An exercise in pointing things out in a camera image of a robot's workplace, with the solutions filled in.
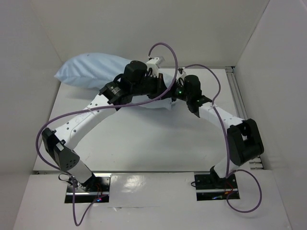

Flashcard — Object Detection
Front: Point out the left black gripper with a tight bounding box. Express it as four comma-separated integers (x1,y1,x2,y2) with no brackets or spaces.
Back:
131,72,172,101

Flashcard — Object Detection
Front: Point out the light blue pillowcase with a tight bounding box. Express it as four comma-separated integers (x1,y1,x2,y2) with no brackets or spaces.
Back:
54,52,179,112

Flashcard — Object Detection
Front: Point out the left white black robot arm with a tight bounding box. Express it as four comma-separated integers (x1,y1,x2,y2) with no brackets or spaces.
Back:
42,57,169,191

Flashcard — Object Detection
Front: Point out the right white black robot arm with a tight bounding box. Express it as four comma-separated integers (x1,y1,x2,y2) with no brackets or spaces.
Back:
174,75,264,188

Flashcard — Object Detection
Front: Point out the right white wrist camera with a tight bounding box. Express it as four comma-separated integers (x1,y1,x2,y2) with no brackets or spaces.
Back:
177,68,187,80

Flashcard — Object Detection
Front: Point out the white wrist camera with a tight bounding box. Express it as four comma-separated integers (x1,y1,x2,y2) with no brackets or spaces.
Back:
146,57,165,76
177,68,187,80

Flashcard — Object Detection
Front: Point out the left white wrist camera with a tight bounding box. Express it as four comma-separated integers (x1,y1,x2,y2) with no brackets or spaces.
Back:
146,57,165,76

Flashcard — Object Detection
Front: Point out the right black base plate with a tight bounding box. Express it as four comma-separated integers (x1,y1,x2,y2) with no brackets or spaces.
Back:
190,173,240,201

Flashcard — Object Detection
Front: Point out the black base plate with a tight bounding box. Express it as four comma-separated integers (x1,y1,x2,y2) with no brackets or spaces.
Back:
190,173,240,201
58,173,111,204

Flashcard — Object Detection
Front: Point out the aluminium extrusion rail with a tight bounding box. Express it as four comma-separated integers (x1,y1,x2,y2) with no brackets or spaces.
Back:
225,67,264,170

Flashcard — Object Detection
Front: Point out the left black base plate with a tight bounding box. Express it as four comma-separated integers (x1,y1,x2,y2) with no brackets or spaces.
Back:
58,173,111,204

